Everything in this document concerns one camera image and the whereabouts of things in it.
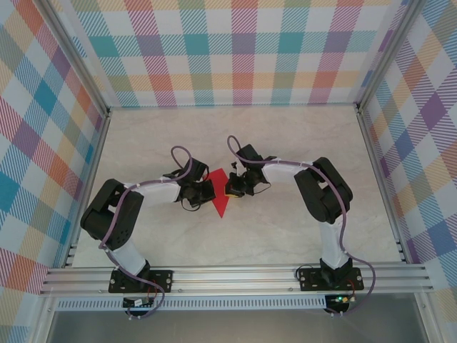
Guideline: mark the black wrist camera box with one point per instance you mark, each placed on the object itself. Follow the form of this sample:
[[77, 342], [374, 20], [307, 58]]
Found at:
[[196, 170], [249, 155]]

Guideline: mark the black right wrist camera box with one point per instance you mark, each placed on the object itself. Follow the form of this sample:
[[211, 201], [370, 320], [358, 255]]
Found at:
[[249, 155]]

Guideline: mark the aluminium side rail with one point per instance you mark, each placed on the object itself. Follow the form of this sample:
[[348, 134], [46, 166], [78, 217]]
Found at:
[[382, 186], [87, 189]]

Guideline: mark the aluminium frame post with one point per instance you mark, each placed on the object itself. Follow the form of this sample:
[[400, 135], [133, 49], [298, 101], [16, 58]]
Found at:
[[75, 57], [392, 53]]

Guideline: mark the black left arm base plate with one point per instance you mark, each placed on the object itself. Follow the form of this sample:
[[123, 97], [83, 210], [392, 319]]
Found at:
[[162, 280]]

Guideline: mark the aluminium mounting rail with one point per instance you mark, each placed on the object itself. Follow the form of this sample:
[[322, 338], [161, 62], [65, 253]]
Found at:
[[232, 280]]

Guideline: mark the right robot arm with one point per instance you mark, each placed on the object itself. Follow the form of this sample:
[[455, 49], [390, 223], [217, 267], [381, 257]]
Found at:
[[325, 196]]

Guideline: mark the red paper sheet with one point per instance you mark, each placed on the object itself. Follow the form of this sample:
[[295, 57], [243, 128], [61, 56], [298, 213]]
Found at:
[[219, 205]]

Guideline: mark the black controller board green light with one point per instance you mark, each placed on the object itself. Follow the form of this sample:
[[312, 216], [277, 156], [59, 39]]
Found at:
[[341, 299]]

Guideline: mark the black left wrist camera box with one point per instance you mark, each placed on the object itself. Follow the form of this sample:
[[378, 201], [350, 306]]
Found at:
[[196, 170]]

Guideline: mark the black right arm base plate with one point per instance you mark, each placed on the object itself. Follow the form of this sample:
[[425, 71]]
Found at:
[[310, 280]]

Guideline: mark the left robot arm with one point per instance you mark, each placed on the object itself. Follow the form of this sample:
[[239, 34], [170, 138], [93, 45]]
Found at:
[[110, 214]]

